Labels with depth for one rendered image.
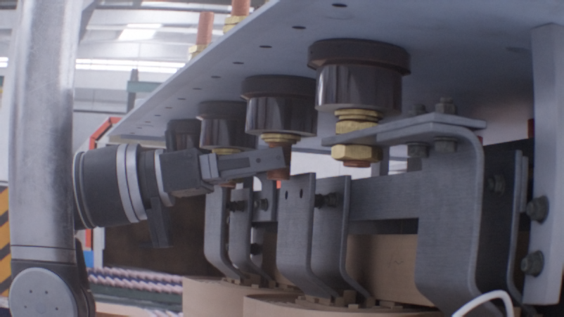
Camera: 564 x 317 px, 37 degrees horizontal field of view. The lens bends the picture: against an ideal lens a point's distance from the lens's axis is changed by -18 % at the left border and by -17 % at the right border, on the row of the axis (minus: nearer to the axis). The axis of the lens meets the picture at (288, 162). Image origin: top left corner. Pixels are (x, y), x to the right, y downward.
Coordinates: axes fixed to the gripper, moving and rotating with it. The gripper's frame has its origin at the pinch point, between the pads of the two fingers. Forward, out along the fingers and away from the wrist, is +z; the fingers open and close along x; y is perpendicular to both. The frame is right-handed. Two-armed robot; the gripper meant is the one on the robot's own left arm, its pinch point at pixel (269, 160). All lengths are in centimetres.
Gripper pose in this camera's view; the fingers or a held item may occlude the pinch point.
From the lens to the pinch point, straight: 125.5
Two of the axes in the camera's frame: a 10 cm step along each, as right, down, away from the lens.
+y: -1.5, -9.8, 0.9
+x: 0.5, 0.8, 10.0
